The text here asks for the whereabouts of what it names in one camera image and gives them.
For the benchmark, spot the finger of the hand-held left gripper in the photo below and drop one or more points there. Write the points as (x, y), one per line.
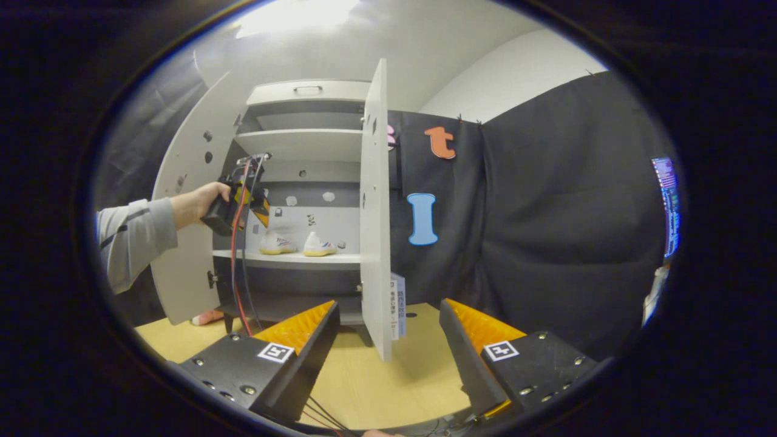
(262, 209)

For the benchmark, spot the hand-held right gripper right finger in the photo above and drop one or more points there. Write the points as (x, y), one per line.
(470, 364)

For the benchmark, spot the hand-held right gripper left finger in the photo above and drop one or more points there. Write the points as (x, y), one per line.
(309, 364)

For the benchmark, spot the white canvas shoe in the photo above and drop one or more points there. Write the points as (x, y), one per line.
(318, 246)
(276, 244)

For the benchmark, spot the grey shoe cabinet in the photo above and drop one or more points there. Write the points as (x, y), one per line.
(303, 145)

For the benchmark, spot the camera sticker cabinet door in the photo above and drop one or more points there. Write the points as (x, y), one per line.
(188, 291)

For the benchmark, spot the black cat sticker cabinet door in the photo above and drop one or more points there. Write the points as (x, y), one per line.
(374, 212)

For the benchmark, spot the grey cabinet drawer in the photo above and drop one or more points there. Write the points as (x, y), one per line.
(340, 91)

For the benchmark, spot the watermelon slice toy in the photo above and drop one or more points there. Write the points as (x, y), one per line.
(209, 317)

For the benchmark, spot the black backdrop cloth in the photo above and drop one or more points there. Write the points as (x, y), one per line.
(546, 212)

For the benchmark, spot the white plastic object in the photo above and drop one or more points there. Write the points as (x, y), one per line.
(657, 294)

